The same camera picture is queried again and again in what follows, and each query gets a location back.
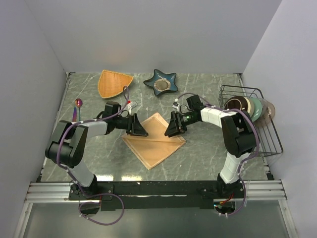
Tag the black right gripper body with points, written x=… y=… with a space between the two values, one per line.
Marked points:
x=187 y=119

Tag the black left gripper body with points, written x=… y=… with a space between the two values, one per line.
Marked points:
x=124 y=123

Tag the peach satin napkin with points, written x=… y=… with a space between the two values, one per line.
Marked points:
x=156 y=147

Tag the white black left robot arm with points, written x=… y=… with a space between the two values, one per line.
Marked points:
x=67 y=144

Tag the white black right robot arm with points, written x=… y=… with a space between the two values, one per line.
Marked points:
x=239 y=135

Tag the orange woven shield tray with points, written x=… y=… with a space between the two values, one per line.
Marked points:
x=111 y=83

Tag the blue star-shaped dish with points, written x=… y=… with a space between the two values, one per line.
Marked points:
x=162 y=83

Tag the iridescent spoon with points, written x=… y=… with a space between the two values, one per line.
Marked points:
x=79 y=104

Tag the iridescent knife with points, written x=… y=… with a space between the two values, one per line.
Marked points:
x=74 y=116

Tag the brown bowl in rack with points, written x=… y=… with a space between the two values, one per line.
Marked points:
x=240 y=103

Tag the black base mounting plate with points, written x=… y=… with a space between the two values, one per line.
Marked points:
x=113 y=195

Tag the green plate in rack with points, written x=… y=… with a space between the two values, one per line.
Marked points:
x=258 y=108

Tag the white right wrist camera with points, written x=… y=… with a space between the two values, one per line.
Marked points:
x=176 y=104

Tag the black wire dish rack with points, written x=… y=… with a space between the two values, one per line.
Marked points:
x=270 y=143

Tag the aluminium frame rail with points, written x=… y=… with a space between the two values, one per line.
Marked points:
x=58 y=192

